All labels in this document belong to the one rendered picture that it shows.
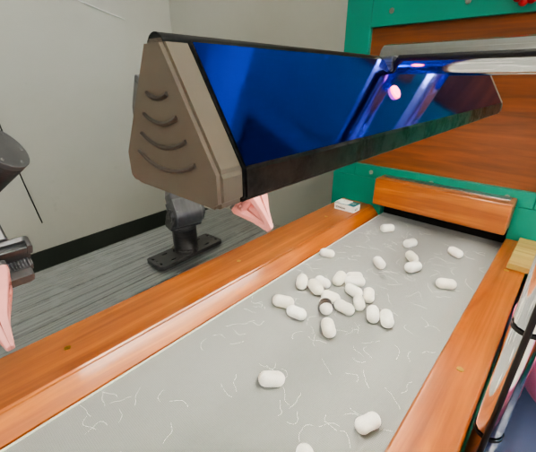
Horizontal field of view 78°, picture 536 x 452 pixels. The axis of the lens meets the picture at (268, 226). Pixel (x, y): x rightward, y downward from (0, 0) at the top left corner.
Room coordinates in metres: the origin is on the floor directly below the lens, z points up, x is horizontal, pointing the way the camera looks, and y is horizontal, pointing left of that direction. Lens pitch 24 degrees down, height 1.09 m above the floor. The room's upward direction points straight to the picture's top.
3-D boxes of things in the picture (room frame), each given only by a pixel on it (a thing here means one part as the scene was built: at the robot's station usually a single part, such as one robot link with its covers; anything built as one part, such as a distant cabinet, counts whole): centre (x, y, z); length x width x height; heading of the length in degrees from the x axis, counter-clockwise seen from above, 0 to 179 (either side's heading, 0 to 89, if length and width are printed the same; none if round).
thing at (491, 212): (0.76, -0.41, 0.83); 0.30 x 0.06 x 0.07; 48
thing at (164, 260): (0.79, 0.22, 0.71); 0.20 x 0.07 x 0.08; 141
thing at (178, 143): (0.39, -0.16, 1.08); 0.62 x 0.08 x 0.07; 138
